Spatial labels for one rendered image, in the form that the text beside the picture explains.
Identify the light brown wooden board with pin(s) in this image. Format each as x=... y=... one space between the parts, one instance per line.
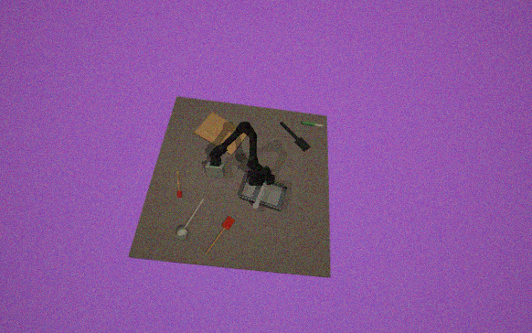
x=216 y=130

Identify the grey spoon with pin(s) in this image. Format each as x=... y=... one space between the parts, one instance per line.
x=182 y=232

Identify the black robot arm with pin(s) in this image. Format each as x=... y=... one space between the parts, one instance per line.
x=253 y=163

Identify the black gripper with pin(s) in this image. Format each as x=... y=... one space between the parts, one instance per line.
x=258 y=182

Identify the red spatula with wooden handle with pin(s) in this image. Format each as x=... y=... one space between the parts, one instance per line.
x=226 y=225

